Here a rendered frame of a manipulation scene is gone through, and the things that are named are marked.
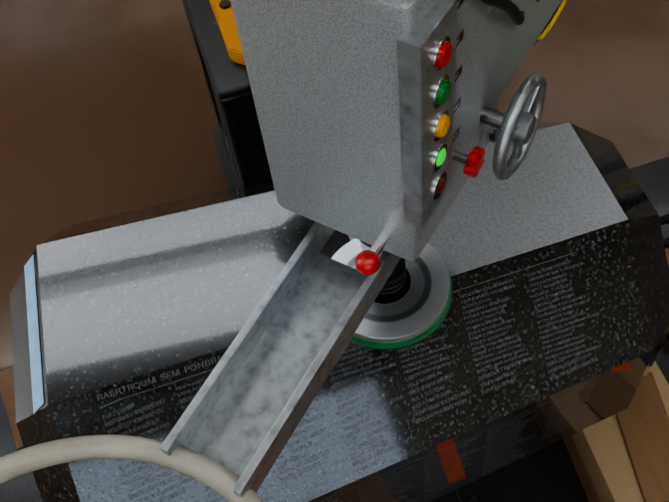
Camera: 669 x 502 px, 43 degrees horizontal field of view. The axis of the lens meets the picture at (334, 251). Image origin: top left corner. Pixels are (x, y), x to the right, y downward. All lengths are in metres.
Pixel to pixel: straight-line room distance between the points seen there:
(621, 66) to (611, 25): 0.21
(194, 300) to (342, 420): 0.33
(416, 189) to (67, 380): 0.75
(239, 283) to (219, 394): 0.39
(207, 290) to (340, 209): 0.46
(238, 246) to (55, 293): 0.33
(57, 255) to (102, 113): 1.51
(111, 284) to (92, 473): 0.33
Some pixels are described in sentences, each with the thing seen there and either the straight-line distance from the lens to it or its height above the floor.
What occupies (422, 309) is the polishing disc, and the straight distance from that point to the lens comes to 1.38.
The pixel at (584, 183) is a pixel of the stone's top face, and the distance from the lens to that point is 1.61.
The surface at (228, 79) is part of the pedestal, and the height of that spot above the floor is 0.74.
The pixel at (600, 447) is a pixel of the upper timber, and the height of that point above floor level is 0.20.
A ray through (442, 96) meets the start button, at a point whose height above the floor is 1.43.
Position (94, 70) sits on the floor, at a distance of 3.27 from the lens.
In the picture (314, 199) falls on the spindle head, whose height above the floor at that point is 1.19.
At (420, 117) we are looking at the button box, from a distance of 0.88.
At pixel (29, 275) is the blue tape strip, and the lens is 1.67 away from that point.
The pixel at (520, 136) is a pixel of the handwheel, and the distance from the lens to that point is 1.16.
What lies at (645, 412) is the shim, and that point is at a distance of 2.09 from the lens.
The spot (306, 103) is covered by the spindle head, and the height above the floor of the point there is 1.37.
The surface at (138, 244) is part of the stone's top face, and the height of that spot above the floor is 0.83.
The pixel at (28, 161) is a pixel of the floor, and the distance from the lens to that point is 3.04.
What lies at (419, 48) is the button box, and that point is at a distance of 0.81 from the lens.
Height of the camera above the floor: 2.06
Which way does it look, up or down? 55 degrees down
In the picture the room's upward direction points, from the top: 9 degrees counter-clockwise
